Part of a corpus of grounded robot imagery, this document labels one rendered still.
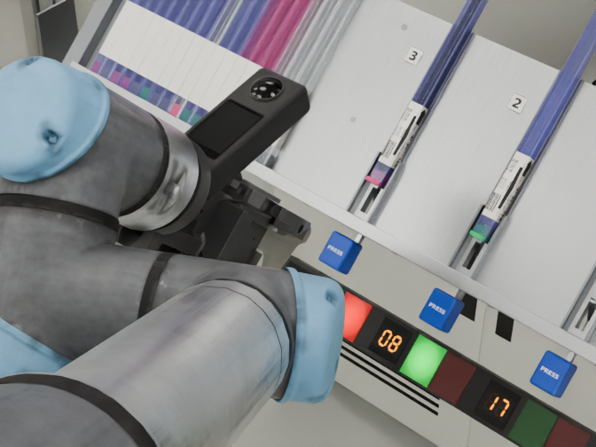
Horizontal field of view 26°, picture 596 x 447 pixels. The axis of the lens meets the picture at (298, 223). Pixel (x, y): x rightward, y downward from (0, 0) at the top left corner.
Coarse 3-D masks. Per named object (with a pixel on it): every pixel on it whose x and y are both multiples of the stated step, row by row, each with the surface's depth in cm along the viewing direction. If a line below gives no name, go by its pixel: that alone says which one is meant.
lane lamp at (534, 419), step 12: (528, 408) 104; (540, 408) 104; (516, 420) 105; (528, 420) 104; (540, 420) 104; (552, 420) 103; (516, 432) 104; (528, 432) 104; (540, 432) 103; (528, 444) 104; (540, 444) 103
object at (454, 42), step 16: (480, 0) 112; (464, 16) 113; (464, 32) 112; (448, 48) 113; (432, 64) 113; (448, 64) 112; (432, 80) 113; (416, 96) 113; (432, 96) 113; (384, 176) 113
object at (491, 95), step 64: (384, 0) 118; (384, 64) 116; (512, 64) 111; (320, 128) 118; (384, 128) 115; (448, 128) 112; (512, 128) 109; (576, 128) 107; (320, 192) 116; (384, 192) 112; (448, 192) 111; (576, 192) 106; (448, 256) 109; (512, 256) 107; (576, 256) 104; (576, 320) 103
